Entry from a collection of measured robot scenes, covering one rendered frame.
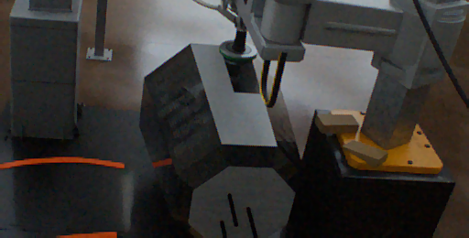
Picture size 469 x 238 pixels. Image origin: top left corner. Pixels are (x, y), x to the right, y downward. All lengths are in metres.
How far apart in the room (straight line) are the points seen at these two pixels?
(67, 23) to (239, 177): 1.51
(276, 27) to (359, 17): 0.37
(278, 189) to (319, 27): 0.75
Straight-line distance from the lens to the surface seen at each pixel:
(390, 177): 3.02
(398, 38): 2.85
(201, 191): 2.78
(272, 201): 2.89
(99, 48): 5.12
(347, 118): 3.19
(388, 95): 3.04
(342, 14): 2.73
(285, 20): 2.68
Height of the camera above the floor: 2.38
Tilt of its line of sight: 30 degrees down
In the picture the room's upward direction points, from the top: 11 degrees clockwise
